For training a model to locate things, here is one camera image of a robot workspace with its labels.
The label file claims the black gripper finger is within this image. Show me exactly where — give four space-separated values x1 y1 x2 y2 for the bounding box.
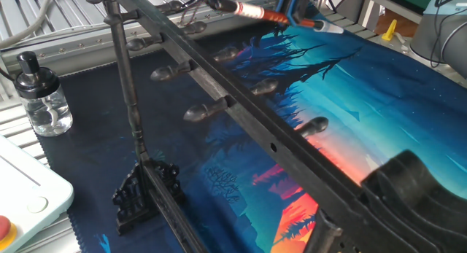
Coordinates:
287 0 314 28
275 0 293 26

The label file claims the orange marker pen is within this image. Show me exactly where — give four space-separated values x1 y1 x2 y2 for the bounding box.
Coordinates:
206 0 346 36

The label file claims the black wooden pen rack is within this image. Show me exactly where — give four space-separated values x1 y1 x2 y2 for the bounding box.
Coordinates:
85 0 467 253

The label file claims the yellow plastic clip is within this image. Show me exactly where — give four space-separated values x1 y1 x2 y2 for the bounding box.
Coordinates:
381 18 399 42

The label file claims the colourful sunset landscape mat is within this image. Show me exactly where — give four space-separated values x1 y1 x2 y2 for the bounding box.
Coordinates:
36 4 467 253

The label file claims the glass bottle black cap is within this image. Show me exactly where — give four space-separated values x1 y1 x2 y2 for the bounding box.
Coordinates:
13 51 74 138

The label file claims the pale teach pendant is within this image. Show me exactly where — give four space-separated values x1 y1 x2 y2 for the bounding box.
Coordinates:
0 134 75 253

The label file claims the looped black cable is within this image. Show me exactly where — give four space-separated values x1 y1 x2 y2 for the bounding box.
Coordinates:
171 0 209 26

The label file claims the aluminium table rail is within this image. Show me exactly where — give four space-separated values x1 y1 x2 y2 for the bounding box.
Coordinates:
0 7 282 77

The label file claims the thick grey cable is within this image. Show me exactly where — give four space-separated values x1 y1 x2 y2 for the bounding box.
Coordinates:
0 0 59 50

